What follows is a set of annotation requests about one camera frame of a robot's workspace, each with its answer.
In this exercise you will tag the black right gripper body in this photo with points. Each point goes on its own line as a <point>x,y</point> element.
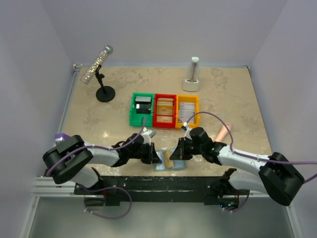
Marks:
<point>189,148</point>

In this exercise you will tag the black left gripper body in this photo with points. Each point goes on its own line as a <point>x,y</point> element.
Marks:
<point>145,151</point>

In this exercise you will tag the gold VIP card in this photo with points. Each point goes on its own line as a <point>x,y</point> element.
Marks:
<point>164,119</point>
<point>168,164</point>

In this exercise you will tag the teal leather card holder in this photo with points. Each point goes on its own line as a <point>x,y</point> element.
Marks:
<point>174,165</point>

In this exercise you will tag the black VIP card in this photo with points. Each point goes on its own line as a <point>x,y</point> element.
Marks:
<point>143,108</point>

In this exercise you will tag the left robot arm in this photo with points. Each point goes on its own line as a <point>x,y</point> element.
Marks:
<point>67,161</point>

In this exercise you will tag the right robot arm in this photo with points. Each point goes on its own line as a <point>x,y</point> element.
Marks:
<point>269,174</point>

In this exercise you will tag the silver cards stack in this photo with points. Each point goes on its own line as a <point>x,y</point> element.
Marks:
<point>185,111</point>

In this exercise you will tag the pink microphone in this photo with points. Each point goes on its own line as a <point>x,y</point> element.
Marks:
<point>223,132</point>

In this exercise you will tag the red plastic bin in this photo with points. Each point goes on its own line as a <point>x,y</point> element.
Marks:
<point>160,124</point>

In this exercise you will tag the green plastic bin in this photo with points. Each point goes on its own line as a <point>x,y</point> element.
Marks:
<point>137,119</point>

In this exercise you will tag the yellow plastic bin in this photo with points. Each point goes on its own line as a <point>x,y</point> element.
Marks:
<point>193,121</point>

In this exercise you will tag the white metronome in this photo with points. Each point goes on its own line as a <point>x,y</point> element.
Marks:
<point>191,81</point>

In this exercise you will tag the black microphone stand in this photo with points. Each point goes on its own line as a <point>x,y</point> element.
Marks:
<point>104,93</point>

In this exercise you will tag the glitter silver microphone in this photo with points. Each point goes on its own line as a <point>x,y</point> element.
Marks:
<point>100,59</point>

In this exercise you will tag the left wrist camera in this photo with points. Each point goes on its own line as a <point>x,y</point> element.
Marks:
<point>149,132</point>

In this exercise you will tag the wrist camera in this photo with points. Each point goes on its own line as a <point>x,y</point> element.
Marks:
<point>149,132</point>
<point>185,126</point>

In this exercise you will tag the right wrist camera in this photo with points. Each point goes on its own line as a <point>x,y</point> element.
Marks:
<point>185,126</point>

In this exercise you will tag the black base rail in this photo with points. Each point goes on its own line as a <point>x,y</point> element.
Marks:
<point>207,190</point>

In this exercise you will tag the purple bracket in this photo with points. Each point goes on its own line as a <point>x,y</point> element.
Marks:
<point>60,137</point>

